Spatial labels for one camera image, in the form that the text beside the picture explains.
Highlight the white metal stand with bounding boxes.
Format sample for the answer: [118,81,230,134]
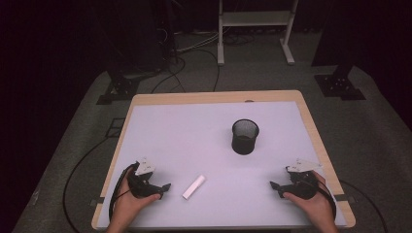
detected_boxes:
[217,0,299,67]

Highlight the black stand base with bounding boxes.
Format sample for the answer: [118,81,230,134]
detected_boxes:
[313,63,367,102]
[95,71,141,106]

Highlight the white floor cables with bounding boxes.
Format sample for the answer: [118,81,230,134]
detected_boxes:
[174,29,222,54]

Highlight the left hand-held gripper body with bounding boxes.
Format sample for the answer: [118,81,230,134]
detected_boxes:
[126,156,160,199]

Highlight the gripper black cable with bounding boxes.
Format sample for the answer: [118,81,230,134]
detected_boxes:
[108,162,138,222]
[316,180,338,221]

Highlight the black mesh pen holder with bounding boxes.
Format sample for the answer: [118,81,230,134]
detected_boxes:
[230,118,260,156]

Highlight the black tape strip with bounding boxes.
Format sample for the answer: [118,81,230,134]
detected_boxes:
[89,196,106,208]
[333,193,357,204]

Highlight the wooden table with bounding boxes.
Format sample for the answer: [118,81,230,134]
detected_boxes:
[90,89,357,231]

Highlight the person's left hand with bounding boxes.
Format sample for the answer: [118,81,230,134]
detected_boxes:
[111,167,161,228]

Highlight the white table mat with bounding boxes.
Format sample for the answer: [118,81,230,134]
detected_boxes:
[96,101,348,230]

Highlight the person's right hand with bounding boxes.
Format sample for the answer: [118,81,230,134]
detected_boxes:
[282,170,336,227]

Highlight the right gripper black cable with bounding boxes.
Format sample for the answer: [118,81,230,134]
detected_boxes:
[316,180,338,221]

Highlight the black floor cable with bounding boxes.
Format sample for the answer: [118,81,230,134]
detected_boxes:
[150,48,222,95]
[338,179,390,233]
[62,137,113,233]

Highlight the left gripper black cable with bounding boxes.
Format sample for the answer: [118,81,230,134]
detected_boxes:
[108,162,138,222]

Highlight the white chalk stick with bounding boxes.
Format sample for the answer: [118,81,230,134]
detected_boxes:
[182,174,207,201]

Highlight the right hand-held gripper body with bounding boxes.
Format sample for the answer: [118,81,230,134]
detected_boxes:
[281,157,325,200]

